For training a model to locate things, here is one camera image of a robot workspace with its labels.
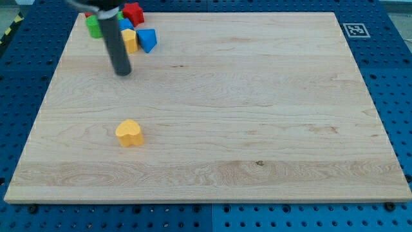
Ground yellow heart block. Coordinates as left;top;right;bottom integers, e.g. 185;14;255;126
115;119;144;147

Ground wooden board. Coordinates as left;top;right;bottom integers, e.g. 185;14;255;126
5;12;411;204

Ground blue triangular prism block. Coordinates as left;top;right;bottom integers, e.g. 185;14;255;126
136;28;157;53

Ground yellow pentagon block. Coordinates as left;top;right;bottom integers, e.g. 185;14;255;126
121;29;138;53

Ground blue cube block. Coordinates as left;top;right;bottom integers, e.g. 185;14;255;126
118;18;135;31

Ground red star block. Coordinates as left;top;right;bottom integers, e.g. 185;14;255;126
122;3;145;27

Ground small green block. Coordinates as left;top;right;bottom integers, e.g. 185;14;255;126
117;12;124;20

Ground green cylinder block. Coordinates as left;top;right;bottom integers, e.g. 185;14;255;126
86;15;103;39

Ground white fiducial marker tag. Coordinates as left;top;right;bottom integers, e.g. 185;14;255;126
342;23;370;38

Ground black bolt left front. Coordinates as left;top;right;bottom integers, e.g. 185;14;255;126
27;204;38;214

